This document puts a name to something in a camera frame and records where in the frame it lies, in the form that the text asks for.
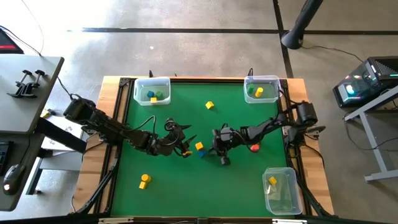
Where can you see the red cylinder block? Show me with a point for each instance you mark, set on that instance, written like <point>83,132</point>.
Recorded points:
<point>255,147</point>

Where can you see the yellow cylinder block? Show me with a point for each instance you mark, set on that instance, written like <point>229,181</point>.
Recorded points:
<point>259,92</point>
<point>145,178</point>

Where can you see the black clamp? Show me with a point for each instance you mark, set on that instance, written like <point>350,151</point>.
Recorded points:
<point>32,84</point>
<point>20,85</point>

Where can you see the grey side desk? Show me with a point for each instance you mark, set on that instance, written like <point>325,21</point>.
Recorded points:
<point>31,115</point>

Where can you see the black keyboard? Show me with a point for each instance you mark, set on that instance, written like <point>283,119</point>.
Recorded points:
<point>4,155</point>

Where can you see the green cylinder block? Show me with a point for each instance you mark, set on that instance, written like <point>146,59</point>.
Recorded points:
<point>250,88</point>

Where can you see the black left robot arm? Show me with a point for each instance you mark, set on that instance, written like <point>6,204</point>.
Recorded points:
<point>109,126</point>

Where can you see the silver metal bracket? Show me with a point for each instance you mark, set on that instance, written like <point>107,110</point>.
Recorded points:
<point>116,221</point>
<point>289,221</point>

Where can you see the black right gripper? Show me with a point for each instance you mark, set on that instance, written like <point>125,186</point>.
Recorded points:
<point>225,138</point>

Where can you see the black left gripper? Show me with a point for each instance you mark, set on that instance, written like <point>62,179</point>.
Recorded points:
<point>172,140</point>

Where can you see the small green block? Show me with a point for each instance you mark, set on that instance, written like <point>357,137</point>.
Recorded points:
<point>159,94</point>

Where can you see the yellow wedge block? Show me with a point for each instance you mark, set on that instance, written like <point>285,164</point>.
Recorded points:
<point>187,153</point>

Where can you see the black monitor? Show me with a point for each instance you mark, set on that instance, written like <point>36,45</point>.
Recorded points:
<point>7,42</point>

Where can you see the blue wedge block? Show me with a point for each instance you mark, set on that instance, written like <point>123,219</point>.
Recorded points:
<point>202,153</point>

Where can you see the black desk leg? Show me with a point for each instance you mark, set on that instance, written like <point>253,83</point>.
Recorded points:
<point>59,133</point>

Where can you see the black computer mouse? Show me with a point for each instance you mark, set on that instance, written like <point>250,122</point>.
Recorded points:
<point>13,180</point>

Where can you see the grey keyboard shelf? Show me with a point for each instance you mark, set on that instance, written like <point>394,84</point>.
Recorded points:
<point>31,155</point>

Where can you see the green table mat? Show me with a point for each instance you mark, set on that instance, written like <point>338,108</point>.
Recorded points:
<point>202,186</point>

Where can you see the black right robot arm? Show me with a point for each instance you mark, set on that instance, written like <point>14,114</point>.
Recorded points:
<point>267,126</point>

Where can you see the desk with grey legs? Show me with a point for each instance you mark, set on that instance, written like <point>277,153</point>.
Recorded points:
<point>373,146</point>

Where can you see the blue cube block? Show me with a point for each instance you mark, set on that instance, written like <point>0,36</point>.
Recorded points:
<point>150,94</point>

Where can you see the computer tower with lights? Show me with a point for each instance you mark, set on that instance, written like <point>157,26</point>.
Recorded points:
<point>363,84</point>

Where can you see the yellow cube top centre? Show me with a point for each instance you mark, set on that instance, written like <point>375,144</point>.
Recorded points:
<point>209,105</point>

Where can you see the clear plastic bin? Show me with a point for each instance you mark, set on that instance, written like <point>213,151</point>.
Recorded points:
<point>270,95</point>
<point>283,199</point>
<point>143,88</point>

